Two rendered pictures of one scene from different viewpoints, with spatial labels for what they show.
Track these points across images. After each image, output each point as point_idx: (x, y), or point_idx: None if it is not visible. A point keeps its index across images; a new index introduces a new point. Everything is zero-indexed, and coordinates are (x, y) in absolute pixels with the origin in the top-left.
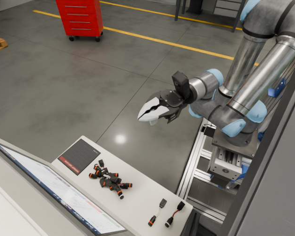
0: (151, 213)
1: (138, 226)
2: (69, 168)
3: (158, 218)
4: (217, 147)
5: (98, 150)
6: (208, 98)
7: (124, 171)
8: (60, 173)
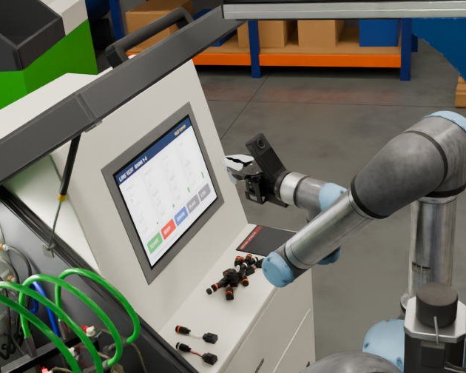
0: (194, 330)
1: (174, 321)
2: (244, 240)
3: (188, 338)
4: None
5: None
6: None
7: (256, 291)
8: (225, 224)
